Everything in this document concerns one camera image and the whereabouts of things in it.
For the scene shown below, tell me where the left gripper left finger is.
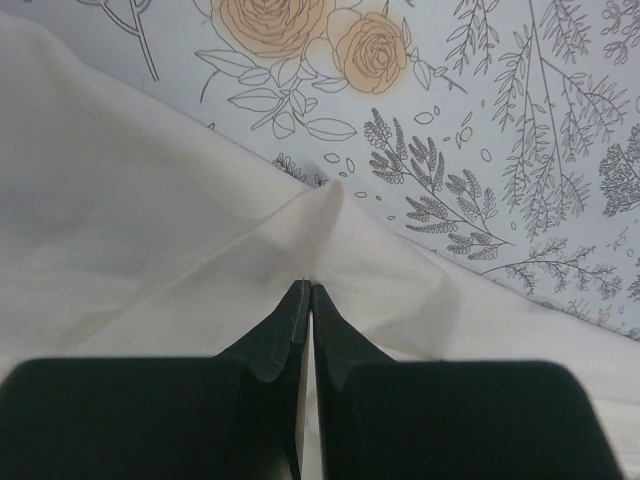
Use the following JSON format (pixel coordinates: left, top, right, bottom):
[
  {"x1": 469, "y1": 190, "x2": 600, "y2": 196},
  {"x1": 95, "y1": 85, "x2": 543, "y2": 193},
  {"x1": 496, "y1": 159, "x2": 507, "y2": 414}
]
[{"x1": 1, "y1": 280, "x2": 311, "y2": 479}]

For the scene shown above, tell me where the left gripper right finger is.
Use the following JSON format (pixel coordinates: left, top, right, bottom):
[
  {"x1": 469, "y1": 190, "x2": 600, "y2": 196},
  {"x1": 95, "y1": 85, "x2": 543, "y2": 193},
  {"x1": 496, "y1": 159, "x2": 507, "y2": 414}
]
[{"x1": 311, "y1": 285, "x2": 622, "y2": 479}]

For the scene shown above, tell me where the white t-shirt red print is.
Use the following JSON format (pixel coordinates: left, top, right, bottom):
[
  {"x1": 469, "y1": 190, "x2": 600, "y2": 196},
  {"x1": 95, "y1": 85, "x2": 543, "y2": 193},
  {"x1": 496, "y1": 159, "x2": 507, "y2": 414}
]
[{"x1": 1, "y1": 15, "x2": 639, "y2": 479}]

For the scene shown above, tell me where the floral patterned table mat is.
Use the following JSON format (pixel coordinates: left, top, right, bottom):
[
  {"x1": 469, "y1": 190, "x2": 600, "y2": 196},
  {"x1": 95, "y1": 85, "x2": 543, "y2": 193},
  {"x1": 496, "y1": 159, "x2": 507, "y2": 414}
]
[{"x1": 72, "y1": 1, "x2": 639, "y2": 340}]

